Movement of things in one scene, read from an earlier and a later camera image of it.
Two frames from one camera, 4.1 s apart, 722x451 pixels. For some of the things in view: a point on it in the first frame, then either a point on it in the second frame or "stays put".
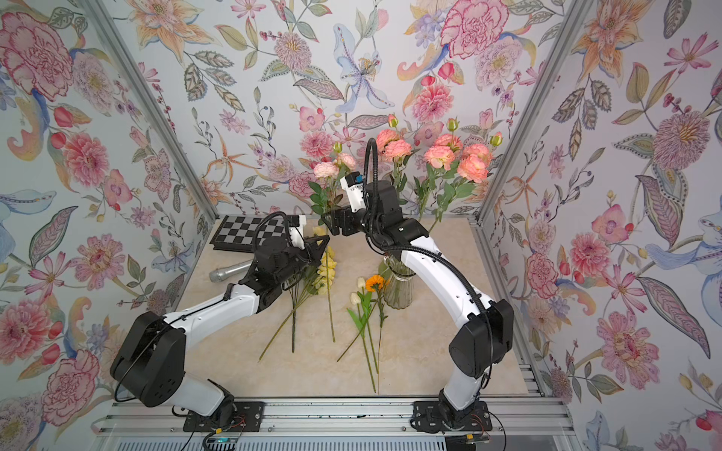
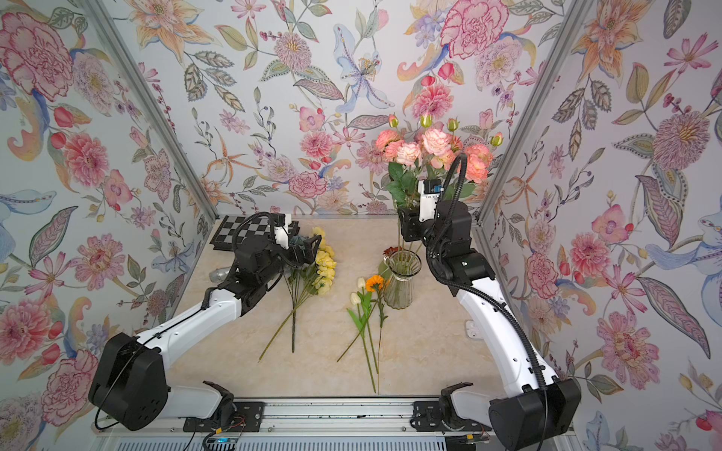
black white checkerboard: [244, 233] stays put
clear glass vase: [398, 287] stays put
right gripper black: [340, 218] -> [414, 227]
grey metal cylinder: [220, 274] stays put
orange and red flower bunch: [331, 173] -> [411, 156]
